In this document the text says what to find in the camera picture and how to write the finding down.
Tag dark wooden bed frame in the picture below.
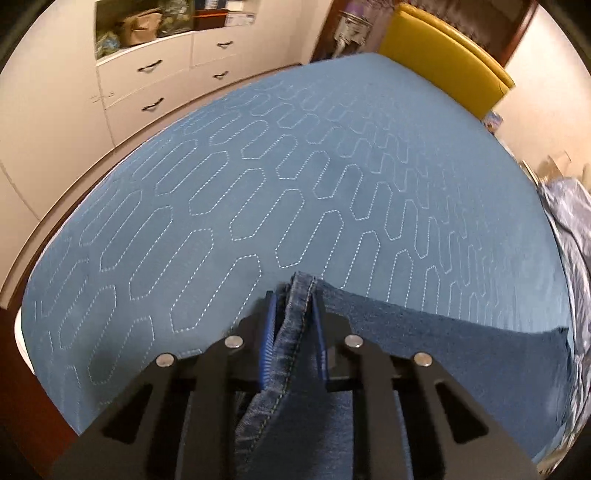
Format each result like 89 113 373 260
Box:
0 295 80 477

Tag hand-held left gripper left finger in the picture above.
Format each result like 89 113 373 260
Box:
51 290 282 480

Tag blue denim pants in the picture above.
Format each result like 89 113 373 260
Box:
235 271 571 480

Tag grey-blue crumpled blanket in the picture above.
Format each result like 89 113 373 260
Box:
538 178 591 462

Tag white wall cabinet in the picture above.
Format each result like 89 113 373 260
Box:
0 0 334 224

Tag blue quilted bedspread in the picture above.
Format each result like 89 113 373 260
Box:
21 52 583 464

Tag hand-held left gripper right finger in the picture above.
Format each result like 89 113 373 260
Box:
310 295 541 480

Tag white drawer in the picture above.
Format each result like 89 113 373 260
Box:
104 69 195 126
194 46 301 100
191 23 260 66
97 39 193 100

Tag yellow headboard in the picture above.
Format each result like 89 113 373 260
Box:
378 4 515 121

